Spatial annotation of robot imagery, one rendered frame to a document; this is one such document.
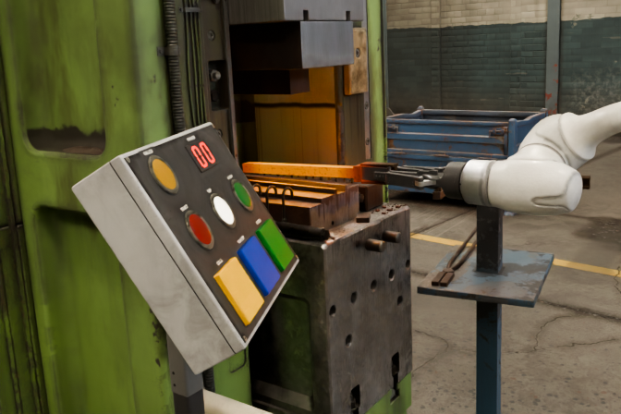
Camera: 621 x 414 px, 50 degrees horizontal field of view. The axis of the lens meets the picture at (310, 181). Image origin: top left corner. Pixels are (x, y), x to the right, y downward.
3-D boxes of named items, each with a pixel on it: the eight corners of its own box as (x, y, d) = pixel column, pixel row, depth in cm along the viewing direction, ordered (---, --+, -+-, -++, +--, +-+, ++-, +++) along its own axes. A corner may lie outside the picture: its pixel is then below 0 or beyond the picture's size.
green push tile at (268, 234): (295, 255, 111) (271, 217, 110) (284, 270, 104) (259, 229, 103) (286, 260, 111) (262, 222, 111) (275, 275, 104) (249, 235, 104)
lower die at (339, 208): (359, 215, 159) (358, 180, 157) (310, 237, 143) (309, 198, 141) (227, 199, 183) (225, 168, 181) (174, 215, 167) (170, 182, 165)
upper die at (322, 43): (354, 64, 152) (353, 20, 150) (302, 68, 136) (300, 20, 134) (218, 67, 176) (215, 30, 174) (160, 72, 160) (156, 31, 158)
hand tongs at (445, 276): (477, 226, 231) (477, 223, 231) (490, 227, 229) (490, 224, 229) (431, 285, 178) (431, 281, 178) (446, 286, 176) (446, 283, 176)
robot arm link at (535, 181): (489, 221, 129) (511, 187, 138) (573, 232, 120) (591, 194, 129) (482, 173, 124) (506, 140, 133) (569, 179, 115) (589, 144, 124)
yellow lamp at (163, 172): (187, 188, 88) (184, 155, 87) (159, 195, 84) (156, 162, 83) (170, 186, 90) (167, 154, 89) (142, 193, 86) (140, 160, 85)
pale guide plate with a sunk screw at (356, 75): (368, 91, 181) (366, 27, 178) (350, 94, 174) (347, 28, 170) (361, 91, 182) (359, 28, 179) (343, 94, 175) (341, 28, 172)
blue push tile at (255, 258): (281, 276, 101) (254, 234, 100) (270, 294, 94) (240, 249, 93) (271, 281, 102) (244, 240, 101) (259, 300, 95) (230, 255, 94)
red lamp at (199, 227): (222, 242, 88) (219, 211, 88) (196, 252, 85) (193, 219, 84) (204, 239, 90) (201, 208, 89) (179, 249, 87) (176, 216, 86)
